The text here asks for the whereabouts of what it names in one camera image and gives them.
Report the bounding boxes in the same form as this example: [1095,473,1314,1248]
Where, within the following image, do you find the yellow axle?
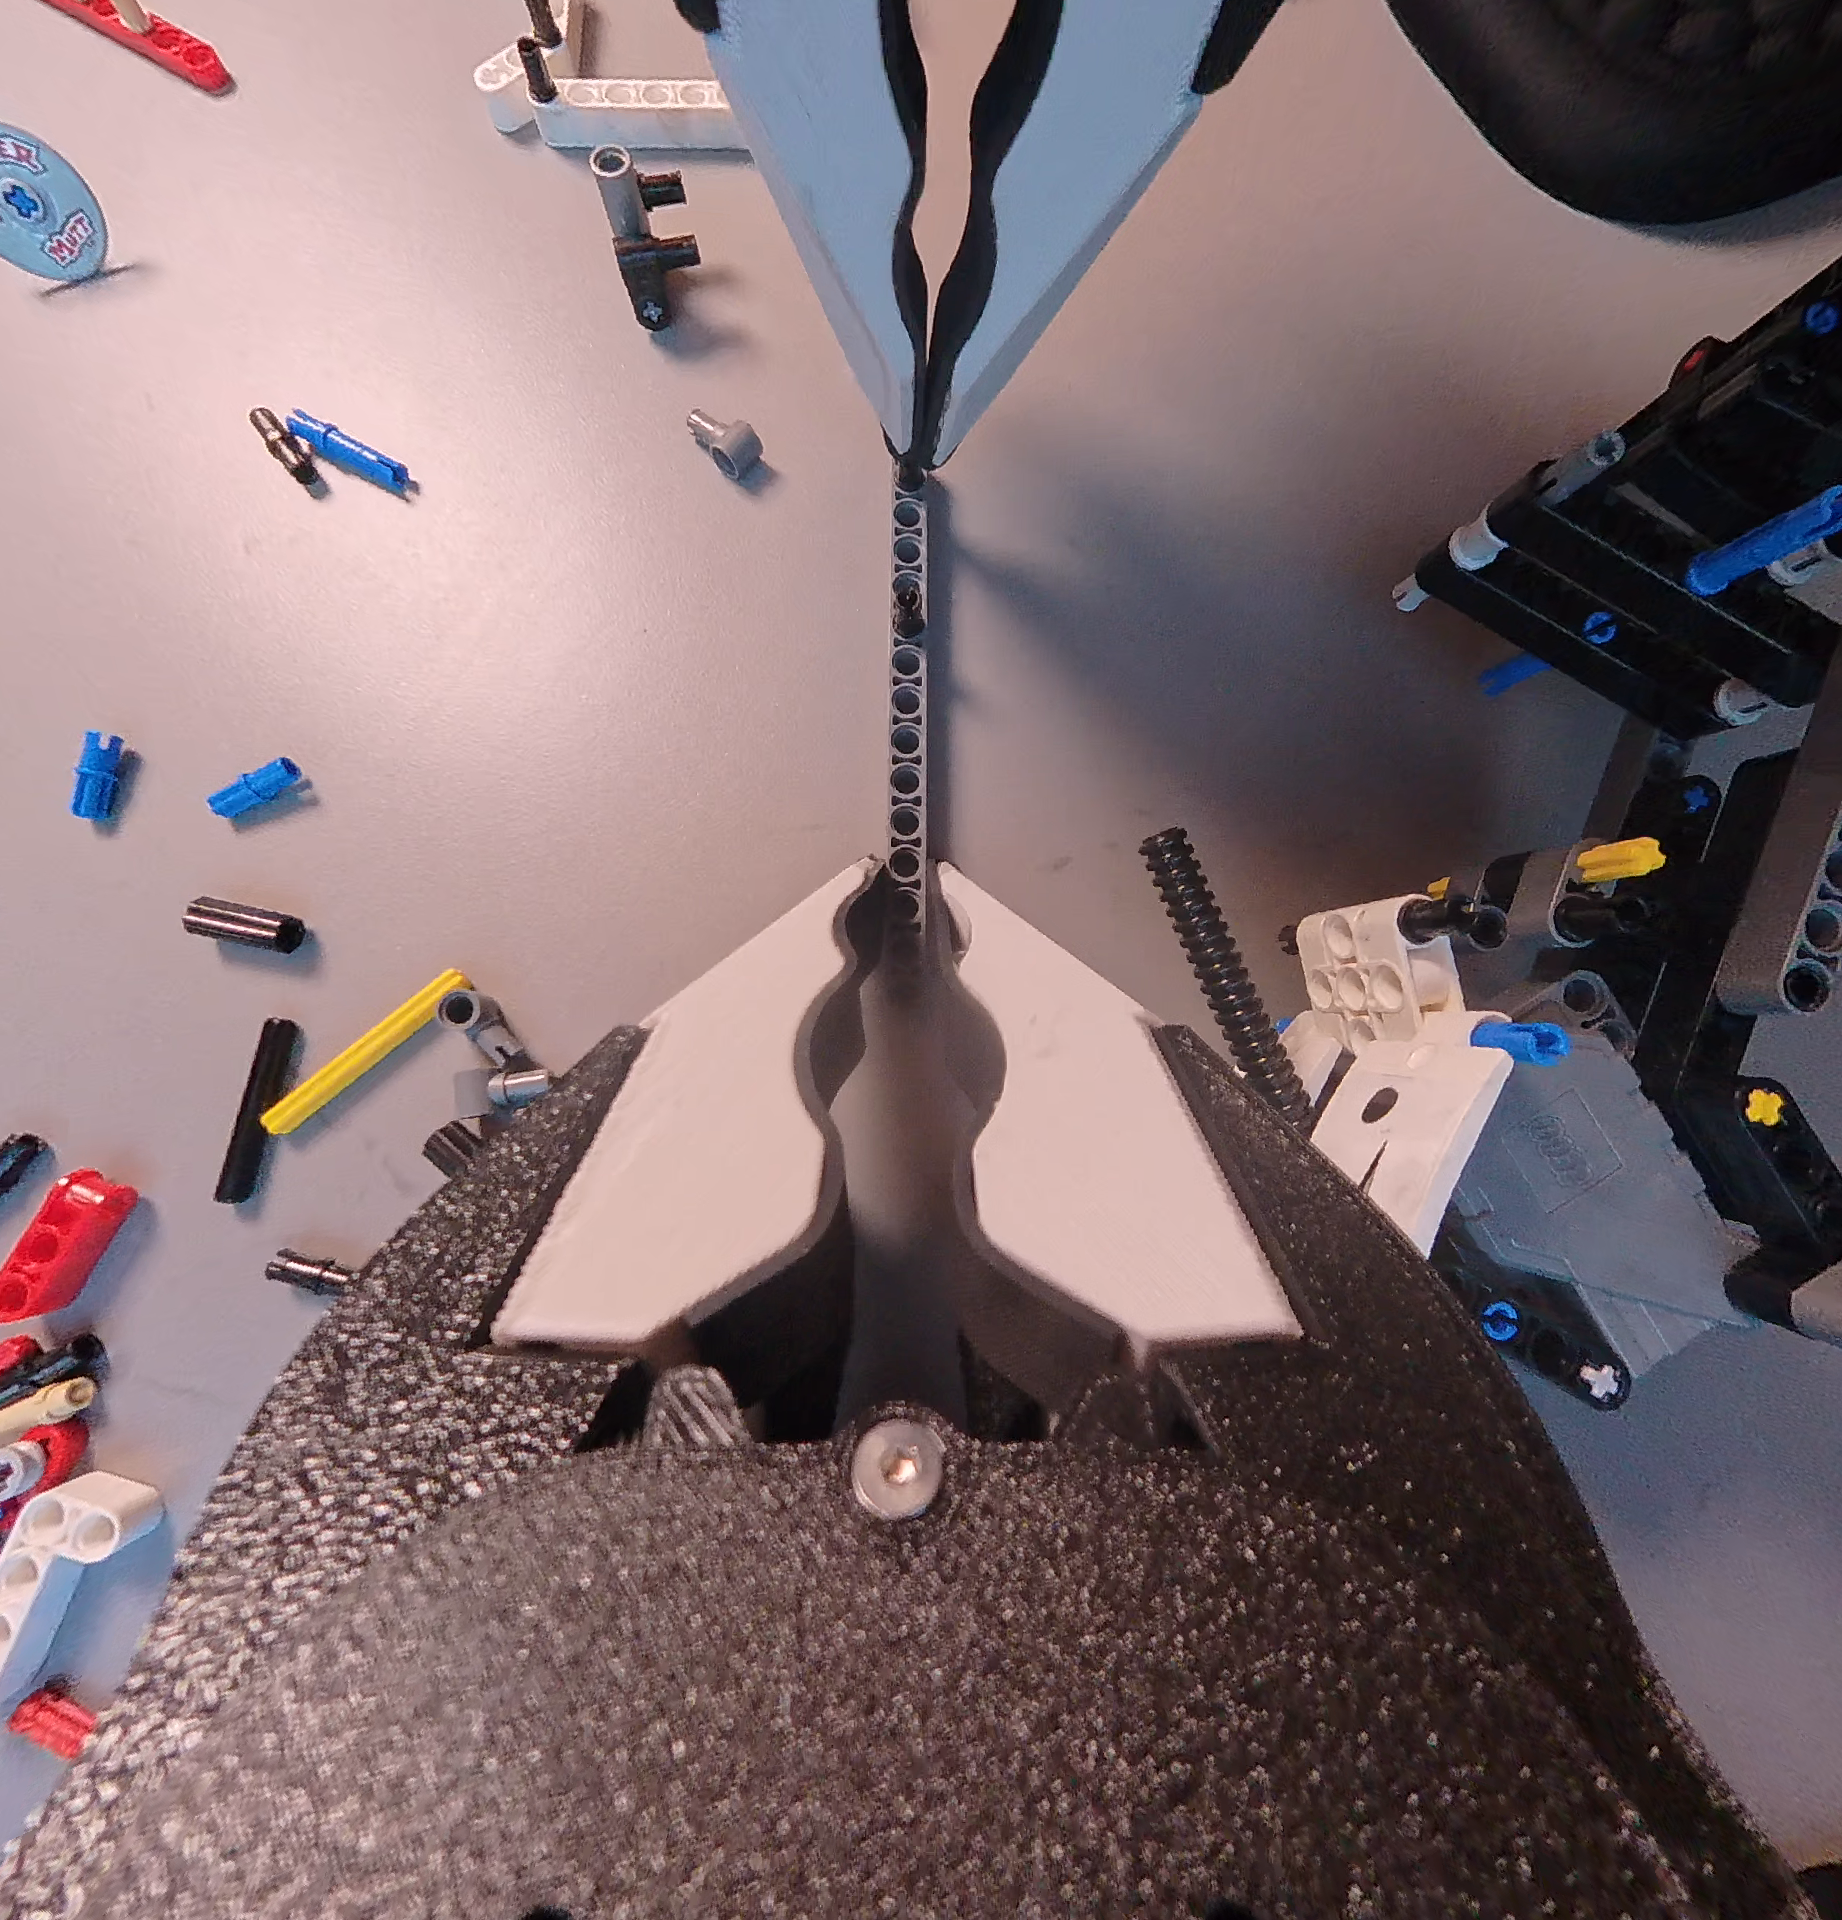
[258,966,475,1137]

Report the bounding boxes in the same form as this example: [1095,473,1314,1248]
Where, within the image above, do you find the grey desk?
[0,0,1842,1920]

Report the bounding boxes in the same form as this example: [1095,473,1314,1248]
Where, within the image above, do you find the black toy truck chassis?
[1138,223,1842,1415]

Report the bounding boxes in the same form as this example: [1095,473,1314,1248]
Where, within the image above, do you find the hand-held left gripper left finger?
[488,858,882,1441]

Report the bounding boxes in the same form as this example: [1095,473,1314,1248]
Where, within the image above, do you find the red short pin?
[5,1682,101,1760]

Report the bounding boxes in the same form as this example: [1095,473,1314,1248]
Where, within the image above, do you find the black tube connector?
[181,893,308,954]

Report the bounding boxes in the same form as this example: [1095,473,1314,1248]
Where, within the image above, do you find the black axle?
[211,1015,300,1206]

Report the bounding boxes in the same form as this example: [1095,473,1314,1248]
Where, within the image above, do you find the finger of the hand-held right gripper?
[702,0,929,459]
[924,0,1220,464]

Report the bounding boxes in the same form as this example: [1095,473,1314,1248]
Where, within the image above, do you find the red short beam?
[0,1169,140,1326]

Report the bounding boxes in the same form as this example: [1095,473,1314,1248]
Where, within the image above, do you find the dark pin connector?
[589,143,702,331]

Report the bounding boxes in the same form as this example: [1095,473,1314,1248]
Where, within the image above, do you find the blue round printed disc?
[0,111,108,280]

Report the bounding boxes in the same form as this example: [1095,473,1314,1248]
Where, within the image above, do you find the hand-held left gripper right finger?
[932,858,1305,1438]

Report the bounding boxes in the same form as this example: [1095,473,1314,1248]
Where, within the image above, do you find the long grey holed beam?
[882,453,942,962]

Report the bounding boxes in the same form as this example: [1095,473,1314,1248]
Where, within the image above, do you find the white thick angled beam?
[0,1469,166,1727]

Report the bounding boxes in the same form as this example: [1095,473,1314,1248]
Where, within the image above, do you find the long blue pin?
[287,411,413,493]

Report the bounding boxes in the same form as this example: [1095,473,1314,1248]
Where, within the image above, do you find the white angled beam assembly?
[473,0,755,151]

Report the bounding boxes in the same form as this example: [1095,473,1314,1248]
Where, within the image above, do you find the red beam with tan pins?
[41,0,235,95]

